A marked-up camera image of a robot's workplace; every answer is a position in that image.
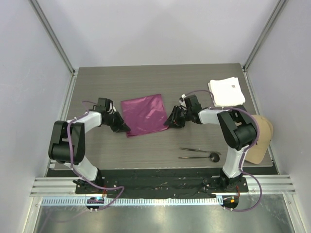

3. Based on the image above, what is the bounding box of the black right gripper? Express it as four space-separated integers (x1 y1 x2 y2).
164 105 192 128

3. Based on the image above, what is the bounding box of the magenta cloth napkin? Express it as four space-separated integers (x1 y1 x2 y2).
121 94 168 138

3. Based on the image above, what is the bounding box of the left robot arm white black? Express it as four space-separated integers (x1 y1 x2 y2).
48 111 131 194

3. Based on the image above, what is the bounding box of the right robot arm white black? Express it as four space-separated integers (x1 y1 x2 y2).
164 95 260 192

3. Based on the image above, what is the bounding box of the dark metal fork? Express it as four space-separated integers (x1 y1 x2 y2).
179 148 221 155

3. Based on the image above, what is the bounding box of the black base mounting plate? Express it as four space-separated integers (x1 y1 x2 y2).
46 168 280 197

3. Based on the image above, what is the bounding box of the dark metal spoon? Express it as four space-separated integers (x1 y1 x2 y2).
179 152 220 163

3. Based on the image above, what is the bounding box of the white folded towel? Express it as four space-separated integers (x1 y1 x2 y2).
208 77 245 107

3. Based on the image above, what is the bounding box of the tan baseball cap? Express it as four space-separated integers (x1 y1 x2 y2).
245 115 274 165

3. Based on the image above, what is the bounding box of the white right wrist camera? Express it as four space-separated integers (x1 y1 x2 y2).
179 94 187 107

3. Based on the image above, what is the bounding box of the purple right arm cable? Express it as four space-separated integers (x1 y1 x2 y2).
186 90 263 212

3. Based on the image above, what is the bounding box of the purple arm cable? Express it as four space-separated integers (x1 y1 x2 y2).
186 90 263 212
82 100 125 213

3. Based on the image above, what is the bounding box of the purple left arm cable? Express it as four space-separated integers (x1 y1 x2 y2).
82 100 125 213

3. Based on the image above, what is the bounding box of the slotted cable duct strip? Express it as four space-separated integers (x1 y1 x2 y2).
41 196 223 206

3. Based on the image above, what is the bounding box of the aluminium front rail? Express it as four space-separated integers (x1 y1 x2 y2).
30 175 296 197

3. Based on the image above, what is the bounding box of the aluminium frame post left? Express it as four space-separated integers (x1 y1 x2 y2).
29 0 75 75

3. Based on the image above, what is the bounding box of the aluminium frame post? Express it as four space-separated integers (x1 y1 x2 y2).
29 0 75 75
242 0 288 72

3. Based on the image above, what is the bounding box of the aluminium frame post right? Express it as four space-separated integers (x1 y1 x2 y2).
242 0 288 72

